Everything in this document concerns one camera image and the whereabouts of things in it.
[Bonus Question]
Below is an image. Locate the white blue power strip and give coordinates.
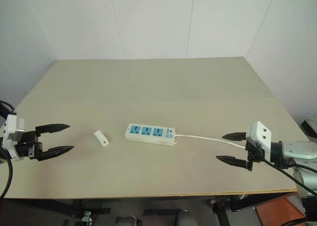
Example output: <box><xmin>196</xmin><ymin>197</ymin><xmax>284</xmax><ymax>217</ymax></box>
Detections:
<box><xmin>124</xmin><ymin>122</ymin><xmax>178</xmax><ymax>146</ymax></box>

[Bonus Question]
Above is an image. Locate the small metal clamp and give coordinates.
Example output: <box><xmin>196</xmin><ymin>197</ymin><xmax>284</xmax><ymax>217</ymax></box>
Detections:
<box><xmin>81</xmin><ymin>210</ymin><xmax>93</xmax><ymax>224</ymax></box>

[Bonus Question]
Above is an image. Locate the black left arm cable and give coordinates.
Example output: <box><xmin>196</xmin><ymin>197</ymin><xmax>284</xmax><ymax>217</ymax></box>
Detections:
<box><xmin>0</xmin><ymin>100</ymin><xmax>17</xmax><ymax>199</ymax></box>

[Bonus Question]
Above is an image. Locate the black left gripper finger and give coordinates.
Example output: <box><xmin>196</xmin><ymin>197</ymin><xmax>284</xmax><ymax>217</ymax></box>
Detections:
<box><xmin>35</xmin><ymin>123</ymin><xmax>71</xmax><ymax>134</ymax></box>
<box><xmin>38</xmin><ymin>145</ymin><xmax>75</xmax><ymax>162</ymax></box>

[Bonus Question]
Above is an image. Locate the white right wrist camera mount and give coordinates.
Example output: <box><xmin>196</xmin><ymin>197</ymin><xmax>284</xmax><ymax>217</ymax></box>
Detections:
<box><xmin>245</xmin><ymin>121</ymin><xmax>272</xmax><ymax>150</ymax></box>

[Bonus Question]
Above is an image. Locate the orange floor panel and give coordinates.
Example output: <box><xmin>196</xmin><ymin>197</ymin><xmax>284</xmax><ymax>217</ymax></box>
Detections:
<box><xmin>255</xmin><ymin>193</ymin><xmax>308</xmax><ymax>223</ymax></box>

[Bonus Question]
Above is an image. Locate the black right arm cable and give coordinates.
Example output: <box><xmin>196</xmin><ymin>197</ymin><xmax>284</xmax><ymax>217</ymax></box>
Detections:
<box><xmin>260</xmin><ymin>157</ymin><xmax>317</xmax><ymax>197</ymax></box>

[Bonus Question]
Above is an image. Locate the white plug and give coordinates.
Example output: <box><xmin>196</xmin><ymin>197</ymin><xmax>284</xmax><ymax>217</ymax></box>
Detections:
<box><xmin>93</xmin><ymin>129</ymin><xmax>110</xmax><ymax>147</ymax></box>

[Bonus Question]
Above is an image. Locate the white power cable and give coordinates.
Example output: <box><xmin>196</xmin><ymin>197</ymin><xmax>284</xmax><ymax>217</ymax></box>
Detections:
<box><xmin>175</xmin><ymin>134</ymin><xmax>248</xmax><ymax>149</ymax></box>

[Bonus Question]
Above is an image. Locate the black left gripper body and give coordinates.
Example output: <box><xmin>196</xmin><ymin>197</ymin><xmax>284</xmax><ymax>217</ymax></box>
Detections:
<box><xmin>15</xmin><ymin>130</ymin><xmax>43</xmax><ymax>161</ymax></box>

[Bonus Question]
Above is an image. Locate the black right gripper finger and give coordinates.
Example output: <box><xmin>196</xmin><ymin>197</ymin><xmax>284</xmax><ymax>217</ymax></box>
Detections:
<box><xmin>215</xmin><ymin>155</ymin><xmax>249</xmax><ymax>170</ymax></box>
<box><xmin>221</xmin><ymin>132</ymin><xmax>248</xmax><ymax>142</ymax></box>

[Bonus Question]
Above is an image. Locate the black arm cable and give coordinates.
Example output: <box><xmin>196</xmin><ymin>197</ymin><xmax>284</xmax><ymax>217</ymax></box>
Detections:
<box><xmin>260</xmin><ymin>157</ymin><xmax>317</xmax><ymax>197</ymax></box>
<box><xmin>0</xmin><ymin>100</ymin><xmax>17</xmax><ymax>199</ymax></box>

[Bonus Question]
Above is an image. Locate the black table frame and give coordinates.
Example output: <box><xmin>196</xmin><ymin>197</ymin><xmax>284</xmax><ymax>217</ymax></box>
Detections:
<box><xmin>61</xmin><ymin>192</ymin><xmax>298</xmax><ymax>226</ymax></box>

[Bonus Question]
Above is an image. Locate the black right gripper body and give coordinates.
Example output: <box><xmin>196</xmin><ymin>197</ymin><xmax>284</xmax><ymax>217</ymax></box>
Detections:
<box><xmin>245</xmin><ymin>139</ymin><xmax>264</xmax><ymax>172</ymax></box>

